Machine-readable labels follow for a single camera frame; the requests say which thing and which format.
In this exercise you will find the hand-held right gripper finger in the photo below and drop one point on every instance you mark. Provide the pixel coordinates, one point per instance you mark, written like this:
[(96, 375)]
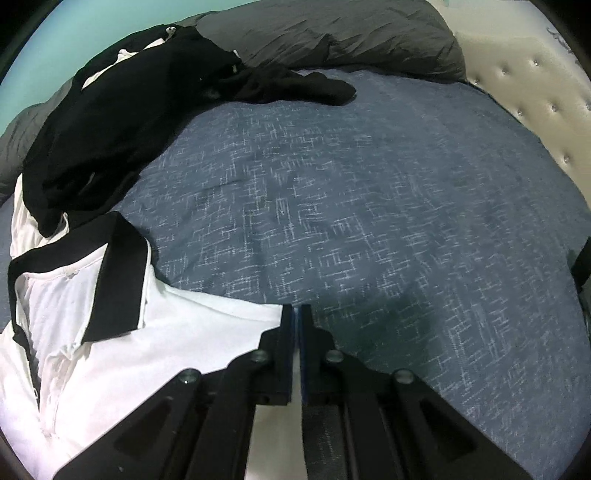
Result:
[(302, 364), (291, 364)]

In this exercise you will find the white polo shirt black trim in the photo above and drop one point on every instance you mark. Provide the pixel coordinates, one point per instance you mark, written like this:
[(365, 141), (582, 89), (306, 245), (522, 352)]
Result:
[(184, 332)]

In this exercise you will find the bed with blue cover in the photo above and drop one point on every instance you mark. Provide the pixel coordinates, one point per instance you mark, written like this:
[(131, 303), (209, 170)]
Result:
[(369, 207)]

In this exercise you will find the black knit garment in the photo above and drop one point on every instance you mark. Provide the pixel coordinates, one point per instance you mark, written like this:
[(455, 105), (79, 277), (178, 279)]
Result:
[(300, 85)]

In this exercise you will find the folded grey shirt stack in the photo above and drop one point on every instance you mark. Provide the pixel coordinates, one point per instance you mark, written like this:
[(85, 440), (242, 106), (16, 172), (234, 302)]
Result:
[(582, 272)]

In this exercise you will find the plain white garment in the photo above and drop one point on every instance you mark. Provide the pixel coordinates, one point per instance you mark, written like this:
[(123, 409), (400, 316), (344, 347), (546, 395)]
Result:
[(27, 221)]

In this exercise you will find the rolled dark grey duvet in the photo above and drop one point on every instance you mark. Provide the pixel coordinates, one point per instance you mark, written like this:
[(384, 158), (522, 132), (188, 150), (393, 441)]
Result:
[(346, 37)]

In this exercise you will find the cream tufted headboard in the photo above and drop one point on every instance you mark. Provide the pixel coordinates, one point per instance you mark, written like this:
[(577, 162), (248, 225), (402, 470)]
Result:
[(531, 83)]

